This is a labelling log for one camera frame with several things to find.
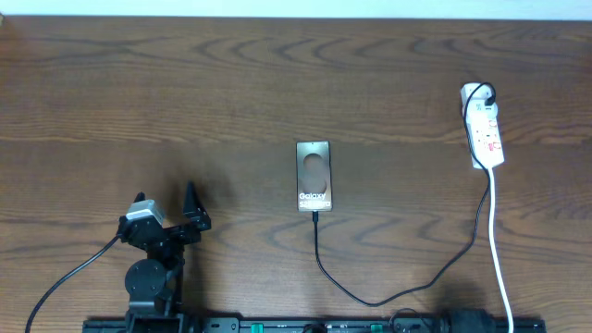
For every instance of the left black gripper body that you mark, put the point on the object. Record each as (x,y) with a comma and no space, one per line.
(185,237)

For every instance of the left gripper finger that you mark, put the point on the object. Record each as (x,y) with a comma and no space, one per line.
(139,197)
(193,208)

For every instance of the Galaxy S25 Ultra smartphone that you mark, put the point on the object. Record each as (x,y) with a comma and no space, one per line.
(314,185)

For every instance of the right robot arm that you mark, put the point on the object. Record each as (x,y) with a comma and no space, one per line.
(467,321)

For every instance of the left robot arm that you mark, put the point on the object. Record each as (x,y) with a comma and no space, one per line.
(154,284)

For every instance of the white USB charger plug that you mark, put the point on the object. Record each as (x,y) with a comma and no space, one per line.
(477,107)

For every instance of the white power strip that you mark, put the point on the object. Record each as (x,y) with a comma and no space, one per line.
(483,135)

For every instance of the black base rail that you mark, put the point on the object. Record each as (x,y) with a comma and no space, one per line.
(235,325)

